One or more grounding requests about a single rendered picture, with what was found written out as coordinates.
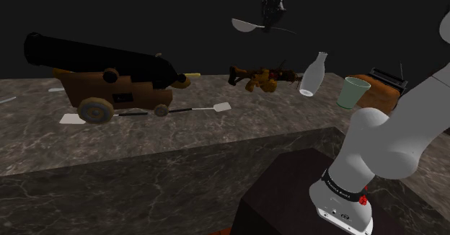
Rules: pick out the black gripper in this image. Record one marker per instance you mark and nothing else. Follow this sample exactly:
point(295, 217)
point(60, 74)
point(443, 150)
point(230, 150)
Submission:
point(271, 11)

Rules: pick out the grey ladle spoon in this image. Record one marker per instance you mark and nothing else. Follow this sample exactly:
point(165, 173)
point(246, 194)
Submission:
point(243, 25)

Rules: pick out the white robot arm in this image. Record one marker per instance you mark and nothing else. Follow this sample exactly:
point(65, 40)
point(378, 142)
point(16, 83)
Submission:
point(383, 146)

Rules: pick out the brown toy figure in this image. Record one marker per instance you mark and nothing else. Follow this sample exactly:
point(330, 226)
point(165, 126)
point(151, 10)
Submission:
point(262, 79)

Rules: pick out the white bottle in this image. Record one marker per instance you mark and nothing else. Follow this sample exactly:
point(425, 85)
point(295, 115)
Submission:
point(312, 76)

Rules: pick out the yellow stick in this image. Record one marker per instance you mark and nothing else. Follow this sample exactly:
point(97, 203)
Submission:
point(193, 75)

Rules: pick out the green cup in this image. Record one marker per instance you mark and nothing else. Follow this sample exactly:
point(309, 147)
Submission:
point(349, 93)

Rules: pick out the brown box with black top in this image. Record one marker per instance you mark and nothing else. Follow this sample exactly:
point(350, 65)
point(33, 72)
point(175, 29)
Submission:
point(378, 92)

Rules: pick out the black cannon on brown carriage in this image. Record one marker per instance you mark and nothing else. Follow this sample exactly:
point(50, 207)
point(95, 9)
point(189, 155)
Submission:
point(105, 64)

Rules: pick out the dark robot stand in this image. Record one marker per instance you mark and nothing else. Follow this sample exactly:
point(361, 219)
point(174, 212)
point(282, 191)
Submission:
point(281, 188)

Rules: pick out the pale flat utensil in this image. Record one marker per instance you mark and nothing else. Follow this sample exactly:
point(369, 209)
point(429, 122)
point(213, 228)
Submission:
point(7, 100)
point(56, 90)

